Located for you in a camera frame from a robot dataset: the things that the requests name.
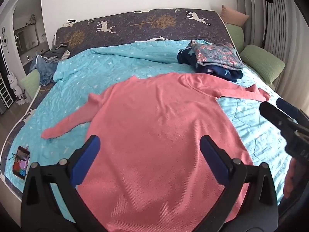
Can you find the blue denim jeans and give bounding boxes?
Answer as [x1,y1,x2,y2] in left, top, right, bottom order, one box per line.
[29,55,59,86]

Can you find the floral folded garment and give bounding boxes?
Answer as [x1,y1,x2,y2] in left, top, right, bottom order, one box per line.
[189,40,244,71]

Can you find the grey crumpled clothes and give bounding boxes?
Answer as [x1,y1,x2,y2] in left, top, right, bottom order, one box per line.
[42,43,71,62]

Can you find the grey window curtain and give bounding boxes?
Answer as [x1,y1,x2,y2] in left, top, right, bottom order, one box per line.
[237,0,308,113]

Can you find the black floor lamp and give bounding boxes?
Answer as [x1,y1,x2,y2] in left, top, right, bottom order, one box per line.
[261,0,273,49]

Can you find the person right hand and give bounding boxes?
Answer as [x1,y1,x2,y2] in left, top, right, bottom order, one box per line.
[283,158,296,199]

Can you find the pink knit sweater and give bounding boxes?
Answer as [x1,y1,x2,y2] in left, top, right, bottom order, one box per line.
[41,73,270,231]

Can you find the pink pillow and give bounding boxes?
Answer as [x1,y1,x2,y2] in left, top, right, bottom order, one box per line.
[220,5,249,27]

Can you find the green cushion left side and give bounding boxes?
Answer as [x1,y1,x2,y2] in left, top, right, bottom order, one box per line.
[20,69,40,100]

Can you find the white cabinet with niche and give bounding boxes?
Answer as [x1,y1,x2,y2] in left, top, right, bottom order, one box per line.
[1,0,50,80]

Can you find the green cushion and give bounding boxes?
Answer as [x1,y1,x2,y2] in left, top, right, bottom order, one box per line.
[240,44,285,84]
[20,69,40,100]
[225,24,244,53]

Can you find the green cushion far right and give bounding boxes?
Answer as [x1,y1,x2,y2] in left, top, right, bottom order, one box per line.
[225,24,244,53]

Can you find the white cat figure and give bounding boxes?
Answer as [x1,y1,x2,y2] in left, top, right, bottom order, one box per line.
[7,72,28,105]

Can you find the smartphone on bed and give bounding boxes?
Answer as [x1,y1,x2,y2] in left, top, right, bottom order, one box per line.
[13,146,30,180]

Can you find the dark deer-print bed sheet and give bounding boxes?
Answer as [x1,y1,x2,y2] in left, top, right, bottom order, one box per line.
[1,9,231,175]

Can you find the navy star fleece garment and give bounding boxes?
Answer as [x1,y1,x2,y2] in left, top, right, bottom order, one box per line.
[177,43,243,83]

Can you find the green cushion near right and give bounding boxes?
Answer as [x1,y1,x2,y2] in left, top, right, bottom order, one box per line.
[240,44,285,84]

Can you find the turquoise star quilt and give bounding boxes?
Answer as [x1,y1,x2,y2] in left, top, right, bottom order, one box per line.
[3,40,294,223]

